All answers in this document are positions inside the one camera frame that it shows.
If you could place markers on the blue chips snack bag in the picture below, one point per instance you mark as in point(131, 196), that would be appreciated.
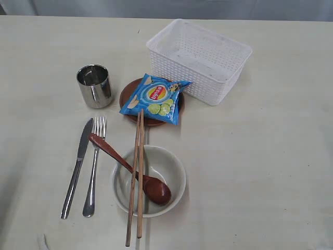
point(157, 97)

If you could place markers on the wooden chopstick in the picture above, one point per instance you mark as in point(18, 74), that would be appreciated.
point(132, 189)
point(140, 177)

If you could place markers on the speckled white bowl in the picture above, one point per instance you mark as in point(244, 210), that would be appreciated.
point(159, 163)

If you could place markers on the brown round plate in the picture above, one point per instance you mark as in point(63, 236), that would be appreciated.
point(130, 88)

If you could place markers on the dark brown wooden spoon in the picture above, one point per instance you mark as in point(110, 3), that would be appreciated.
point(156, 190)

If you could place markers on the silver metal fork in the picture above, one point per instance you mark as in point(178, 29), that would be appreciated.
point(99, 128)

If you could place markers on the silver table knife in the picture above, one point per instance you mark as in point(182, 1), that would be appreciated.
point(79, 160)

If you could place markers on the clear drinking glass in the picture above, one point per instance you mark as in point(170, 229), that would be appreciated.
point(95, 86)

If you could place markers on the white perforated plastic basket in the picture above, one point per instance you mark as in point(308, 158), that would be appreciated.
point(210, 61)

